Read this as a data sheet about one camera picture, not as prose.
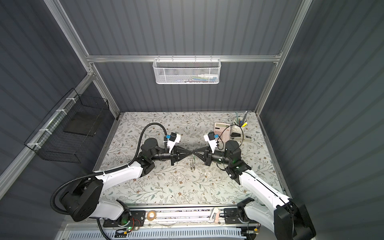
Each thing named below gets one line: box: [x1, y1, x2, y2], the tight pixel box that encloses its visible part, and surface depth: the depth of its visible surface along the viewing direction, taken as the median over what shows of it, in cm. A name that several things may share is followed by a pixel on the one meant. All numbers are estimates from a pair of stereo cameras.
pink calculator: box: [213, 122, 231, 142], surface depth 111 cm
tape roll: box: [146, 210, 157, 221], surface depth 76 cm
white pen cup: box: [232, 117, 248, 132], surface depth 104 cm
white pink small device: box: [210, 207, 220, 223], surface depth 74 cm
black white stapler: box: [230, 131, 252, 143], surface depth 104 cm
